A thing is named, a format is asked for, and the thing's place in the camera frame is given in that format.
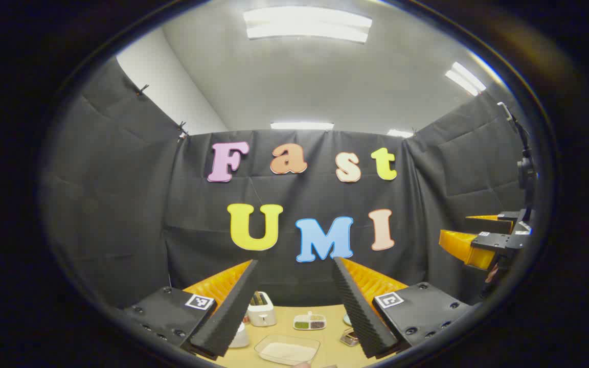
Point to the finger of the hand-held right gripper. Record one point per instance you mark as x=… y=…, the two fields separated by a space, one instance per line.
x=499 y=224
x=460 y=245

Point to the large ceiling light panel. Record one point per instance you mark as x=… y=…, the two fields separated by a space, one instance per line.
x=307 y=24

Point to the white rice cooker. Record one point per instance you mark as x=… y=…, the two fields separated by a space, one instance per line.
x=239 y=337

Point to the black backdrop cloth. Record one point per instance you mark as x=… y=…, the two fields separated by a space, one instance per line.
x=120 y=204

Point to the clear rice container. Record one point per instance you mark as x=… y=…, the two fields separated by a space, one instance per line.
x=287 y=350

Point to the clear square chopstick holder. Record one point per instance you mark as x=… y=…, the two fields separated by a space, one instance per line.
x=348 y=338

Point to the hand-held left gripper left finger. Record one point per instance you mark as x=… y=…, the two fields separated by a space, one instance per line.
x=233 y=312

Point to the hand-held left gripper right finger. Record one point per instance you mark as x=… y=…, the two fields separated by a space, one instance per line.
x=358 y=312

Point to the white toaster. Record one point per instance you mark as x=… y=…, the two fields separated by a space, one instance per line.
x=262 y=316

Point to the white divided grain dish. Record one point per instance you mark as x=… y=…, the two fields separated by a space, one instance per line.
x=309 y=322

